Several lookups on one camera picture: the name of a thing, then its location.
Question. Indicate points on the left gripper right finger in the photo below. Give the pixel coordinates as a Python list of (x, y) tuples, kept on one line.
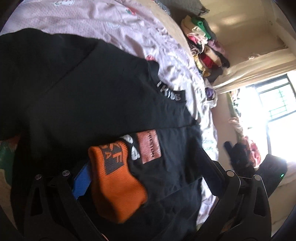
[(242, 211)]

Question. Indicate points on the black IKISS sweater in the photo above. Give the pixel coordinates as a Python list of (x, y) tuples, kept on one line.
[(85, 104)]

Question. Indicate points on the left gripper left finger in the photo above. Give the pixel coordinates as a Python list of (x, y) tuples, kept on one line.
[(45, 208)]

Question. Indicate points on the floral bag of clothes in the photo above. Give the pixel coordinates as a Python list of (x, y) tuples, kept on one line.
[(212, 97)]

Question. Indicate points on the pile of folded clothes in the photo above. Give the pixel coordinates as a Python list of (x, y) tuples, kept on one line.
[(209, 54)]

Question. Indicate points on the window with black frame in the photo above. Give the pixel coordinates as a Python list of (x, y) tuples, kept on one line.
[(268, 116)]

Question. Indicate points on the lilac strawberry print bedsheet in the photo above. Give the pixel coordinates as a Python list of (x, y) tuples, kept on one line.
[(140, 28)]

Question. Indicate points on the cream curtain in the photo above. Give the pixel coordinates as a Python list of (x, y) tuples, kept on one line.
[(255, 70)]

